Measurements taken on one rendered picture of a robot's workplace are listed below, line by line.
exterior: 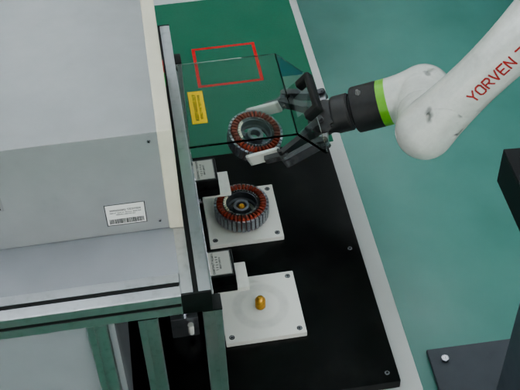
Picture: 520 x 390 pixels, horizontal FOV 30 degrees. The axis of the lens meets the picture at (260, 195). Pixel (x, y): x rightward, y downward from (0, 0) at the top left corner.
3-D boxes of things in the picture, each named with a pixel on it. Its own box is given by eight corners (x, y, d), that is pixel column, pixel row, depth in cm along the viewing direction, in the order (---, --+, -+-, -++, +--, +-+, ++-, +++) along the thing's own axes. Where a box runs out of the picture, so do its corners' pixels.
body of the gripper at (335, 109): (359, 138, 192) (315, 149, 194) (357, 105, 196) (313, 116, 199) (347, 115, 186) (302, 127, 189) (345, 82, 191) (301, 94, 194)
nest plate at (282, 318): (292, 274, 190) (292, 270, 189) (306, 336, 179) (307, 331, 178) (216, 285, 188) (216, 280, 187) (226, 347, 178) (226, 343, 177)
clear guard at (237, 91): (302, 73, 196) (303, 49, 191) (327, 153, 179) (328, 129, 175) (141, 93, 193) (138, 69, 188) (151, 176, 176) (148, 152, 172)
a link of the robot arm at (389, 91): (457, 94, 192) (443, 46, 187) (460, 128, 183) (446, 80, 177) (389, 111, 197) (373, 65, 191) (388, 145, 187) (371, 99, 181)
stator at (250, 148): (279, 123, 203) (282, 112, 200) (280, 166, 197) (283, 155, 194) (226, 118, 202) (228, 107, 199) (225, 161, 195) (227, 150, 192)
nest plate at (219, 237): (271, 188, 206) (271, 183, 205) (284, 239, 196) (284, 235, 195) (201, 196, 205) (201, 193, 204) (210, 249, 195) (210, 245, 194)
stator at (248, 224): (265, 192, 204) (265, 179, 201) (271, 230, 196) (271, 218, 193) (213, 196, 203) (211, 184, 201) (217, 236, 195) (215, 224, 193)
